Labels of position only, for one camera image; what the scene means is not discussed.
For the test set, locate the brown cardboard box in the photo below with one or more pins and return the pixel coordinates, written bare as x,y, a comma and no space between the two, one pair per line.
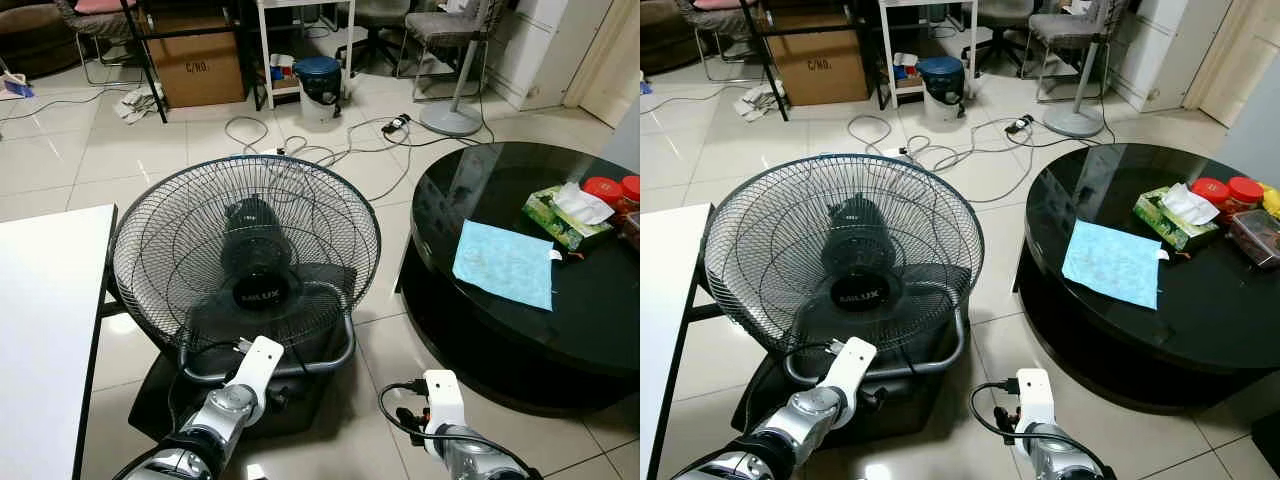
195,60
815,60

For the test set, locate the blue lid white bucket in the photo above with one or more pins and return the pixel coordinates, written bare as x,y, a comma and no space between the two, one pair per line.
940,80
318,80

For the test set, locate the grey office chair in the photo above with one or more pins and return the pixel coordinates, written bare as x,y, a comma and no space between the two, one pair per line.
1065,25
445,25

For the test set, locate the white table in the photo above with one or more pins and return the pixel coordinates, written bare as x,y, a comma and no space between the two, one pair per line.
40,330
665,330

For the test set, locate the black round coffee table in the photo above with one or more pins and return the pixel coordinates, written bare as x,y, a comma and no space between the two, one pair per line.
590,300
1200,310

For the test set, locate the black power adapter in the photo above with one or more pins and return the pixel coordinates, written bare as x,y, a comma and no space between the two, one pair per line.
397,124
1019,125

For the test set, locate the light blue cloth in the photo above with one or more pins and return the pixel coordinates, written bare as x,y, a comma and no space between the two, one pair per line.
1112,262
505,265

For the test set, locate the black grille fan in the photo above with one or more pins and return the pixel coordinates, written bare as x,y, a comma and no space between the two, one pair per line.
262,290
860,292

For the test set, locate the red lid jar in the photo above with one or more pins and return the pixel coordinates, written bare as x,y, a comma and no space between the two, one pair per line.
603,188
1210,190
632,188
1245,190

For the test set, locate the white crumpled rag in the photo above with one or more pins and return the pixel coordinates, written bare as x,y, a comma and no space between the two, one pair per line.
757,102
138,103

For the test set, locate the white shelf rack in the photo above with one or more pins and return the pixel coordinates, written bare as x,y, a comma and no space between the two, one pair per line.
262,40
884,40

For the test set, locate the white cabinet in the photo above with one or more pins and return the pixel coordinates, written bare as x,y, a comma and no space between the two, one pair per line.
1150,50
525,50

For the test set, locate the grey pedestal fan stand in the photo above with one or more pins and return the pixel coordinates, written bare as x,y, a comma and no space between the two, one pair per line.
452,118
1073,122

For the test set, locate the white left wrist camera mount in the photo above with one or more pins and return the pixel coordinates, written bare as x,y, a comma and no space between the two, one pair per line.
850,362
258,365

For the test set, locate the blue dustpan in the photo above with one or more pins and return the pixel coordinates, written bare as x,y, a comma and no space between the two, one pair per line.
15,88

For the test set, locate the chair with pink cushion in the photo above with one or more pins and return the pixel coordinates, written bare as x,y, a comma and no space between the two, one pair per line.
715,12
100,15

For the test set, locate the clear plastic food container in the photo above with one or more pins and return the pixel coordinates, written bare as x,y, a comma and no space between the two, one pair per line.
632,228
1258,235

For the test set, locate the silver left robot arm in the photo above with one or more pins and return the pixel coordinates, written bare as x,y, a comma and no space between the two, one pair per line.
800,415
215,410

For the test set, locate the green tissue box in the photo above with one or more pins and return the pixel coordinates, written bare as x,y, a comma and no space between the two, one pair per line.
1170,225
560,225

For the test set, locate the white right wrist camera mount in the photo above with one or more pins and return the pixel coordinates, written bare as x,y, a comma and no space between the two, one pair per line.
1035,395
442,395

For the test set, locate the black metal rack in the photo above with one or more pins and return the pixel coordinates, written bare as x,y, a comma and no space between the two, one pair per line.
762,50
142,50

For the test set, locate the brown sofa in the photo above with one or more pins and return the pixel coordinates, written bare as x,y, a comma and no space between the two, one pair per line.
662,30
30,30

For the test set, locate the white power strip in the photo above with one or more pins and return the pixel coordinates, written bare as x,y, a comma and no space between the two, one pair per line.
272,152
895,153

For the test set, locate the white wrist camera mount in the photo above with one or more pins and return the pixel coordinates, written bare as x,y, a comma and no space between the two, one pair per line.
442,395
850,362
258,365
1035,395

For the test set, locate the yellow packet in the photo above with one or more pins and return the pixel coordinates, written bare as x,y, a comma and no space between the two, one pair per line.
1273,200

